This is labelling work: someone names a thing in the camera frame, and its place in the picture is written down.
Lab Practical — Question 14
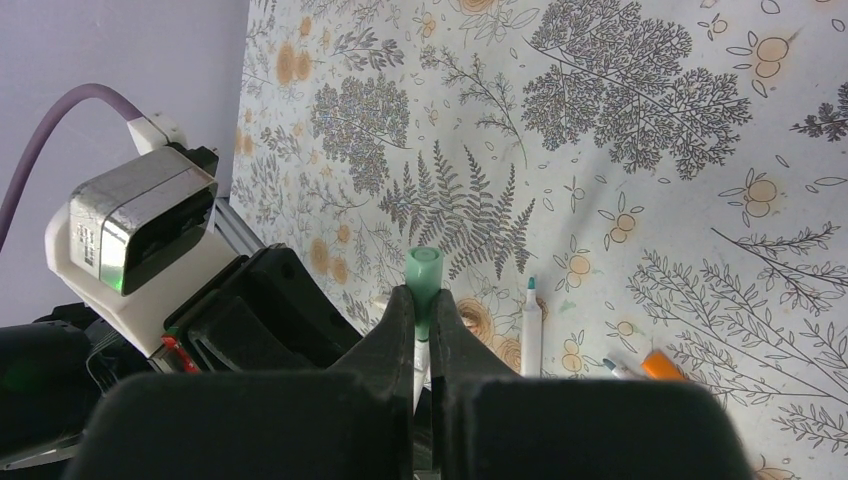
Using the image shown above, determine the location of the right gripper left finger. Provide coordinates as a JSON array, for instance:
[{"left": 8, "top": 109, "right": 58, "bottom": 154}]
[{"left": 64, "top": 286, "right": 415, "bottom": 479}]

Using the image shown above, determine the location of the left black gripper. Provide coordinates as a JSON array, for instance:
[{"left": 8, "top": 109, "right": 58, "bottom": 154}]
[{"left": 148, "top": 245, "right": 361, "bottom": 373}]

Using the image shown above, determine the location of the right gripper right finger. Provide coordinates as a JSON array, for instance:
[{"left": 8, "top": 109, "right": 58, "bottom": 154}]
[{"left": 430, "top": 290, "right": 754, "bottom": 479}]

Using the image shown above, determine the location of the white pen with green tip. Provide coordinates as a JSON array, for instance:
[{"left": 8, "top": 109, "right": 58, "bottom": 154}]
[{"left": 412, "top": 339, "right": 430, "bottom": 412}]

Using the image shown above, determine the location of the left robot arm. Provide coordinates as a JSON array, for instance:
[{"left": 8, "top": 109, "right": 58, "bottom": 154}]
[{"left": 1, "top": 245, "right": 360, "bottom": 463}]

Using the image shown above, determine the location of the white pen teal tip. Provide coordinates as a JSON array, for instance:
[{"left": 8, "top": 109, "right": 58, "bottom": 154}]
[{"left": 520, "top": 276, "right": 543, "bottom": 378}]

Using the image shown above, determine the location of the white pen with label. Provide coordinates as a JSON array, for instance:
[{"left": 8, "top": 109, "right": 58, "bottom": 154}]
[{"left": 602, "top": 358, "right": 642, "bottom": 380}]

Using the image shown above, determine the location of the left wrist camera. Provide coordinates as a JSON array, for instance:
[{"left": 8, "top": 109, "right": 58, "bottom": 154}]
[{"left": 44, "top": 113, "right": 237, "bottom": 357}]

